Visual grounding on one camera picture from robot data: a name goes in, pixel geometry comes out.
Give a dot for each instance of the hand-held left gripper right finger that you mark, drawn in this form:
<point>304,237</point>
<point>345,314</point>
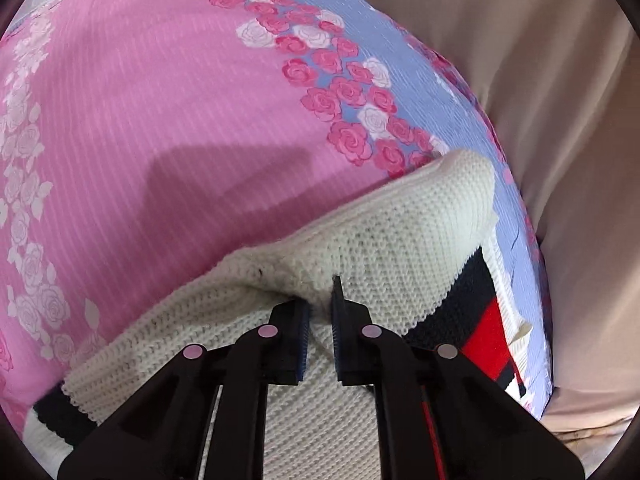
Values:
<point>339,345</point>

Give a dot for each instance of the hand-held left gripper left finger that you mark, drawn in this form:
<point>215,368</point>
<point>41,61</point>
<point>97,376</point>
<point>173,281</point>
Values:
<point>301,345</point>

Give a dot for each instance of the pink floral bed sheet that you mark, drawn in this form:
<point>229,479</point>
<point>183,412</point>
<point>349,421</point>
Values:
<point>175,135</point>

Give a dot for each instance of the cream knit sweater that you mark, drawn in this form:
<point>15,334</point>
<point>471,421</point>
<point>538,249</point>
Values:
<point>400,260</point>

